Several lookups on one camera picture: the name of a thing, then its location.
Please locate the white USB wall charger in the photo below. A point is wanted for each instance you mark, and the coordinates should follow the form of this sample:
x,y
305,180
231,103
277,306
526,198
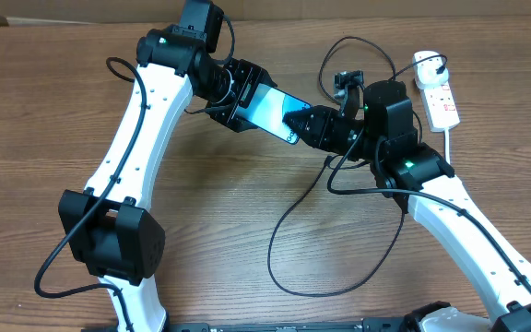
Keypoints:
x,y
430,69

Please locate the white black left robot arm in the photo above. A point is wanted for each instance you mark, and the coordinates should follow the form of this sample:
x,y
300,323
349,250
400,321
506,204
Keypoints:
x,y
108,225

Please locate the white power strip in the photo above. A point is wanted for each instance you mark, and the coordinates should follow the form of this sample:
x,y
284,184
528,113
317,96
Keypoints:
x,y
440,108

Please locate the brown cardboard backdrop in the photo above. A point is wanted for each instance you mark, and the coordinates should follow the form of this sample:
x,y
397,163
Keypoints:
x,y
141,11

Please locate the black Samsung Galaxy smartphone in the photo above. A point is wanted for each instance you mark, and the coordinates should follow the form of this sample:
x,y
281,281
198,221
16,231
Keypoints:
x,y
267,109

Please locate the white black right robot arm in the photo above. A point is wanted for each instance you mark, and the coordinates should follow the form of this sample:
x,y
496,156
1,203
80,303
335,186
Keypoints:
x,y
425,186

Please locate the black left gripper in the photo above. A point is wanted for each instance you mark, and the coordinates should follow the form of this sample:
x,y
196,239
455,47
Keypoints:
x,y
251,76

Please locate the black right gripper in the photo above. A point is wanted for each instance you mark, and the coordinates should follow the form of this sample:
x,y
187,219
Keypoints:
x,y
320,136

